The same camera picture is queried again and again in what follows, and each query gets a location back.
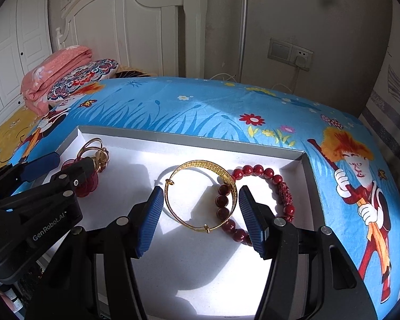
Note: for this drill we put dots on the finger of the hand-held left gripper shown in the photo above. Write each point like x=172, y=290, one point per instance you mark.
x=76, y=176
x=41, y=166

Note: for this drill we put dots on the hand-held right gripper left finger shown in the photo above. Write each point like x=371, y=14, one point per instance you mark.
x=150, y=220

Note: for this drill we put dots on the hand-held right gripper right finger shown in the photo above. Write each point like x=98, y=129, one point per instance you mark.
x=251, y=226

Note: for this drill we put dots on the white cardboard tray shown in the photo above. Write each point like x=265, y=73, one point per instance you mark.
x=186, y=266

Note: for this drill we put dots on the gold mesh bangle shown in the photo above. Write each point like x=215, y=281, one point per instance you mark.
x=200, y=164

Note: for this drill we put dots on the yellow floral bedsheet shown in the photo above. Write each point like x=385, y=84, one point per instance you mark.
x=6, y=130

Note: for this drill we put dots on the floral patterned pillow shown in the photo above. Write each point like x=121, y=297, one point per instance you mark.
x=83, y=76

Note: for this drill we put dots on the pink folded quilt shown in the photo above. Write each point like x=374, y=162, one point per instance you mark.
x=53, y=66

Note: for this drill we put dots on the dark fringed cloth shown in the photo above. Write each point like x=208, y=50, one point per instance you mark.
x=130, y=71

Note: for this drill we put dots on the blue cartoon printed blanket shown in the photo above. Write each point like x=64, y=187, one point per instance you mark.
x=203, y=106

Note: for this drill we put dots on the white wardrobe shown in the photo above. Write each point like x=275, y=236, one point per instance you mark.
x=13, y=40

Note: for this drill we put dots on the white wooden headboard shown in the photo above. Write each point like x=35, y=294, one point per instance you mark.
x=133, y=30

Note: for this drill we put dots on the white plug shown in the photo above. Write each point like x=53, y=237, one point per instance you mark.
x=301, y=61

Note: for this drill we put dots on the striped printed curtain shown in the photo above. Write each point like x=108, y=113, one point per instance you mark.
x=393, y=106

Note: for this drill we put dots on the silver metal pole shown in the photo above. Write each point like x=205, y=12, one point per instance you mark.
x=242, y=30

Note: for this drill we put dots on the grey wall socket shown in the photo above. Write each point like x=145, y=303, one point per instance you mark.
x=303, y=52

